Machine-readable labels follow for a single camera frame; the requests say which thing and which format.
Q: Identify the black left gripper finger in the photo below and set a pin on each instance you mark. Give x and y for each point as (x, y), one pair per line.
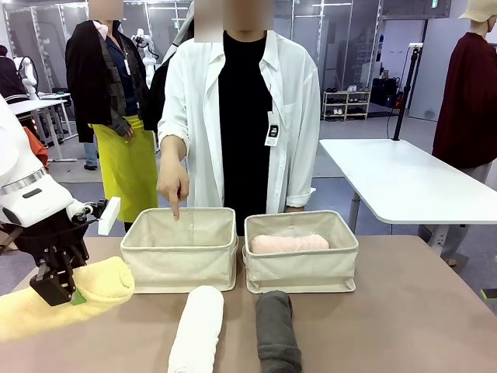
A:
(52, 287)
(79, 298)

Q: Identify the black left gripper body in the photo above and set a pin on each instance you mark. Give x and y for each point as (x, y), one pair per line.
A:
(50, 237)

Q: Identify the yellow towel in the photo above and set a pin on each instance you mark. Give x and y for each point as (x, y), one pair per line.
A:
(101, 279)

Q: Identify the grey towel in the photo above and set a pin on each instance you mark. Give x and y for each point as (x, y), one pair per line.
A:
(276, 330)

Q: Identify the pink towel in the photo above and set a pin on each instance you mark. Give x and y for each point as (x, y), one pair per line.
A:
(289, 244)

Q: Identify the person's right forearm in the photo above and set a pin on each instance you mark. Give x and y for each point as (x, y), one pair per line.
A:
(174, 149)

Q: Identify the person's left forearm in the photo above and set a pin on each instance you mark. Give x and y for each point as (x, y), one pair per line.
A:
(296, 209)

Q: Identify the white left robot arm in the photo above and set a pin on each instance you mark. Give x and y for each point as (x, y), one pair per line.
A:
(23, 186)

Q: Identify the person's right hand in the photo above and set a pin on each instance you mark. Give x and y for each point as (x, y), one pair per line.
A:
(172, 178)

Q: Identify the orange cloth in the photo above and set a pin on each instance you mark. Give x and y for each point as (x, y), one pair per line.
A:
(39, 149)

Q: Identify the beige fabric basket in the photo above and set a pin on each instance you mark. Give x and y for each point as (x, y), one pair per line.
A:
(299, 268)
(178, 256)

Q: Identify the white rolled towel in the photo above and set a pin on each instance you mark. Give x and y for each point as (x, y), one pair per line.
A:
(198, 330)

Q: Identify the white background desk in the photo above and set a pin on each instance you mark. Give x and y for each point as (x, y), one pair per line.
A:
(39, 105)

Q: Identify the large white table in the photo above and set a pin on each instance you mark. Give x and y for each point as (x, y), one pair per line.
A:
(396, 175)

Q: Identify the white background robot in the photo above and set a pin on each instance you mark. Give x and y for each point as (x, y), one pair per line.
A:
(145, 46)
(26, 75)

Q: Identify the mannequin black jacket yellow skirt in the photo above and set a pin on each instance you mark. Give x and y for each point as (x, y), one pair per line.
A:
(93, 77)

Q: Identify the mannequin in maroon cape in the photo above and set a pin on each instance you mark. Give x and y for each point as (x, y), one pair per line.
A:
(466, 109)

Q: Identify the black tripod pole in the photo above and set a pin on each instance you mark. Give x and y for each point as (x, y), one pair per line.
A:
(405, 93)

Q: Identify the person in white shirt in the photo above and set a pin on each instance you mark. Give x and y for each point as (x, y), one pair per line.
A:
(244, 116)

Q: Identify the black equipment case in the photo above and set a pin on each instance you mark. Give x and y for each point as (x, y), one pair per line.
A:
(384, 91)

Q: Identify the wooden shoe rack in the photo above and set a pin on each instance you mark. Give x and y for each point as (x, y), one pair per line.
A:
(346, 105)

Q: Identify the black white name badge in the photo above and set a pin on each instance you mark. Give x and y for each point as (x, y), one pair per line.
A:
(272, 130)

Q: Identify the beige bucket hat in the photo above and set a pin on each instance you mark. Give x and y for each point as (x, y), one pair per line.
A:
(479, 9)

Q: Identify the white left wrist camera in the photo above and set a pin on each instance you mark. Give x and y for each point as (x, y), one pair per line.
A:
(109, 215)

